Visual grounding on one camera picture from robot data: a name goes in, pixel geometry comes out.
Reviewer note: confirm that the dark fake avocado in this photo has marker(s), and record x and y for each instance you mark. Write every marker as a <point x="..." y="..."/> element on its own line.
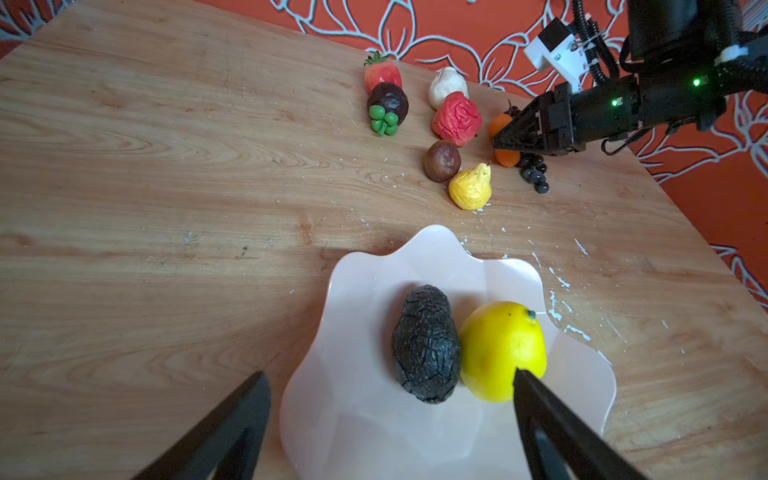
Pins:
<point x="426" y="350"/>

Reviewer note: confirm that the lower small fake orange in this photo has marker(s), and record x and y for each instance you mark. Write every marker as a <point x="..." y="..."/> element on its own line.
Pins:
<point x="507" y="158"/>

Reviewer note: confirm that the red fake strawberry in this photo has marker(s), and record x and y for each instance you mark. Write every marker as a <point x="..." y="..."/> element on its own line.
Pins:
<point x="379" y="69"/>

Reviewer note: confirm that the yellow fake pear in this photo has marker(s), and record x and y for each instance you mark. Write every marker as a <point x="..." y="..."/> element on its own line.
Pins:
<point x="471" y="189"/>

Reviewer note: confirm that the dark purple fake mangosteen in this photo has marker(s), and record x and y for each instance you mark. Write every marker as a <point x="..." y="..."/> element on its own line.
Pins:
<point x="388" y="106"/>

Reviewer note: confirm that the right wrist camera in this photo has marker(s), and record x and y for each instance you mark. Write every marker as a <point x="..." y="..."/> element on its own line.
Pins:
<point x="556" y="47"/>

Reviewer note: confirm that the brown fake passion fruit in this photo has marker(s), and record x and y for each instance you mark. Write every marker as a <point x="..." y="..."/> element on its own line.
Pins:
<point x="442" y="161"/>

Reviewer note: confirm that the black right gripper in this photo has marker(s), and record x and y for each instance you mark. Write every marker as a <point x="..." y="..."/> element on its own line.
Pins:
<point x="560" y="121"/>

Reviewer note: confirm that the pink scalloped fruit bowl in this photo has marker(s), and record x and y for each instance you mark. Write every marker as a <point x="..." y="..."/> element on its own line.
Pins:
<point x="345" y="416"/>

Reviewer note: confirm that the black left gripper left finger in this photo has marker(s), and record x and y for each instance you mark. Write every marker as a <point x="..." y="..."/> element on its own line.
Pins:
<point x="226" y="443"/>

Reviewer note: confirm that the white fake garlic bulb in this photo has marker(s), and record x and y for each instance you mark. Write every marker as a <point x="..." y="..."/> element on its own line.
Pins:
<point x="447" y="81"/>

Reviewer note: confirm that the small fake orange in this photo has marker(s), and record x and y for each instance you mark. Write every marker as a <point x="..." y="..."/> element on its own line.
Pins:
<point x="498" y="124"/>
<point x="507" y="158"/>

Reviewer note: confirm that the upper small fake orange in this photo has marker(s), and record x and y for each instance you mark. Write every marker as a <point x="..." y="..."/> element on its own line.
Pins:
<point x="498" y="124"/>

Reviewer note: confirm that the red fake apple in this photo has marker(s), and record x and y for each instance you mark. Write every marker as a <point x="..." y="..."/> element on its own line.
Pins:
<point x="458" y="119"/>

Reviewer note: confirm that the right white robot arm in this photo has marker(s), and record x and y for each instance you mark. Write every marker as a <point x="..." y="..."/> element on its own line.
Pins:
<point x="678" y="64"/>

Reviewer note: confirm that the yellow fake lemon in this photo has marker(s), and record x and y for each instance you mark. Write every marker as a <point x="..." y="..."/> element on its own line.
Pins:
<point x="497" y="340"/>

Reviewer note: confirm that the dark fake grape bunch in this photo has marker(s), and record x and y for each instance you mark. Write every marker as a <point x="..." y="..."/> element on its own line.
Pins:
<point x="533" y="171"/>

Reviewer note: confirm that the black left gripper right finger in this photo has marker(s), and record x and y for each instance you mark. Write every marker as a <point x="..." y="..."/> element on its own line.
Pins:
<point x="556" y="442"/>

